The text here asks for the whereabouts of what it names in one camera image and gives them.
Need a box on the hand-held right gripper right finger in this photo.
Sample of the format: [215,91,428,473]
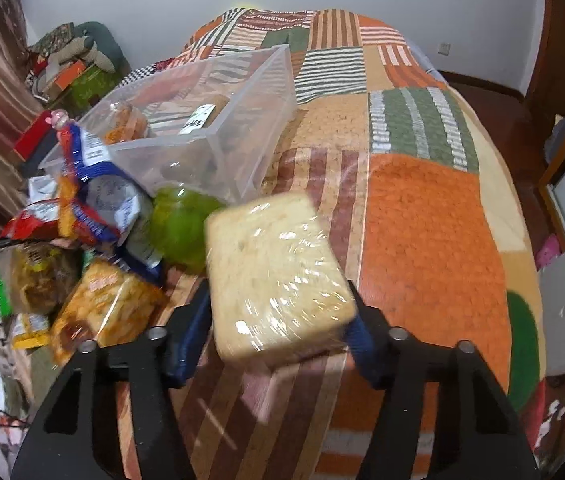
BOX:
[344,280,538,480]

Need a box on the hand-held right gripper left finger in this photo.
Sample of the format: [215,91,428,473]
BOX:
[10,277,213,480]

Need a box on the yellow chips packet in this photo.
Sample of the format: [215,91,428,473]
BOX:
[8,244,84,317]

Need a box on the small yellow snack packet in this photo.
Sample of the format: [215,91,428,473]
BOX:
[10,311,54,352]

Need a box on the orange clear-wrapped snack pack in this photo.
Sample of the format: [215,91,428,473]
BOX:
[50,257,169,367]

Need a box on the plastic-wrapped bread loaf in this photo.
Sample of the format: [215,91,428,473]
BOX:
[204,191,358,364]

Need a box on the blue and red snack packet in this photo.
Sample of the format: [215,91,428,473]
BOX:
[57,124,144,247]

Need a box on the small orange snack packet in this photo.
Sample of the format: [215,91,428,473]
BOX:
[104,101,152,145]

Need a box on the bread with white label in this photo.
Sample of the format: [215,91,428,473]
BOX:
[178,94,232,137]

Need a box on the clear plastic storage box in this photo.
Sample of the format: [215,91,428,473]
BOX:
[38,44,299,207]

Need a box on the red flat box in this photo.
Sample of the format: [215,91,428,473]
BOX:
[13,110,60,161]

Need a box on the patchwork striped blanket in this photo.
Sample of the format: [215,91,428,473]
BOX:
[112,7,546,480]

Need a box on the orange cardboard box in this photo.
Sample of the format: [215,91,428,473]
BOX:
[42,60,88,98]

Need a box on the green patterned box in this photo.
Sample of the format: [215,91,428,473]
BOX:
[60,66,123,108]

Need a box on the grey stuffed toy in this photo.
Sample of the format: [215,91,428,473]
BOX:
[47,35,116,73]

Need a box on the checkered patchwork quilt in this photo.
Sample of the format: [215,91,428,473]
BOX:
[122,57,188,91]

